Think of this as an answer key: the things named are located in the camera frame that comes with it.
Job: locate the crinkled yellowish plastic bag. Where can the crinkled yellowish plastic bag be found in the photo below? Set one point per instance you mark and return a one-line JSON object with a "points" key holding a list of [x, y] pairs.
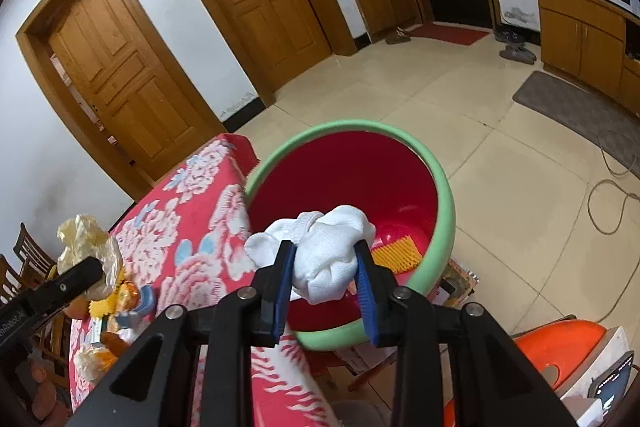
{"points": [[85, 237]]}

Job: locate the smartphone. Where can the smartphone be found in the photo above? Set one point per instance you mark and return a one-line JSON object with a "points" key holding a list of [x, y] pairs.
{"points": [[612, 384]]}

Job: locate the wooden sideboard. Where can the wooden sideboard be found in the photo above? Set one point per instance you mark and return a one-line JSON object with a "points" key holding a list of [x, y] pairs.
{"points": [[585, 42]]}

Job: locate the red door mat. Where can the red door mat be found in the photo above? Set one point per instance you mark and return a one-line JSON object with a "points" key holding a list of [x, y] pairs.
{"points": [[450, 33]]}

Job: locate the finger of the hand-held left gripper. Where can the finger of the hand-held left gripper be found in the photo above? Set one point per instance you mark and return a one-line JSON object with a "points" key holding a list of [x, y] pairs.
{"points": [[65, 285]]}

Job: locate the white cloth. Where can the white cloth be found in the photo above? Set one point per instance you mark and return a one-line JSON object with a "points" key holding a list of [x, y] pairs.
{"points": [[330, 257]]}

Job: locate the green-rimmed red bin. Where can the green-rimmed red bin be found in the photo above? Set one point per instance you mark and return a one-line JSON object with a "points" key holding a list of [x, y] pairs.
{"points": [[350, 177]]}

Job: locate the pair of brown slippers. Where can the pair of brown slippers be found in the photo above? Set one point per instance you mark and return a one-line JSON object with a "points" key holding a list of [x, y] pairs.
{"points": [[397, 37]]}

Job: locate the pair of dark shoes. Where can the pair of dark shoes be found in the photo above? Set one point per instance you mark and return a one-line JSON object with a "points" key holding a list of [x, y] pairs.
{"points": [[510, 37]]}

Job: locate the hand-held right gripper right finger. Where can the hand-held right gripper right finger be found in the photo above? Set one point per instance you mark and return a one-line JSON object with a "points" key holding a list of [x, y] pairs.
{"points": [[369, 307]]}

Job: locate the pair of grey shoes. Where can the pair of grey shoes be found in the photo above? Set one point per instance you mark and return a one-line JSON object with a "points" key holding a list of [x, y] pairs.
{"points": [[519, 54]]}

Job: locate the wooden chair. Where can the wooden chair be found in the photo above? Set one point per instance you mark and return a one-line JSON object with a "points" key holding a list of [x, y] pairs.
{"points": [[30, 252]]}

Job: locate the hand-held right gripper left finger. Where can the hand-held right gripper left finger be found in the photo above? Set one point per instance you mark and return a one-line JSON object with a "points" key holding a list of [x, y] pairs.
{"points": [[281, 292]]}

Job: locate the cardboard box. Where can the cardboard box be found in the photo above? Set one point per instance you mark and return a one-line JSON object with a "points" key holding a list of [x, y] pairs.
{"points": [[460, 282]]}

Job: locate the red floral tablecloth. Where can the red floral tablecloth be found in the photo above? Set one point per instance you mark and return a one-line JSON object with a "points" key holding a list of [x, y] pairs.
{"points": [[200, 207]]}

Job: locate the orange plastic stool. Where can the orange plastic stool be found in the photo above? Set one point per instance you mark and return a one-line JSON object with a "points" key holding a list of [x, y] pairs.
{"points": [[555, 347]]}

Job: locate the orange snack packet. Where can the orange snack packet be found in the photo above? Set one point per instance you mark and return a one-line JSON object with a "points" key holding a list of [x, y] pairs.
{"points": [[97, 357]]}

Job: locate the grey floor mat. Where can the grey floor mat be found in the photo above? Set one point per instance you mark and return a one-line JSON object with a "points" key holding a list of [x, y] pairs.
{"points": [[575, 107]]}

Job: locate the wooden door with plain frame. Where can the wooden door with plain frame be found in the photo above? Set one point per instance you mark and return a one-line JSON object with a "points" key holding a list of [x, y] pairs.
{"points": [[115, 72]]}

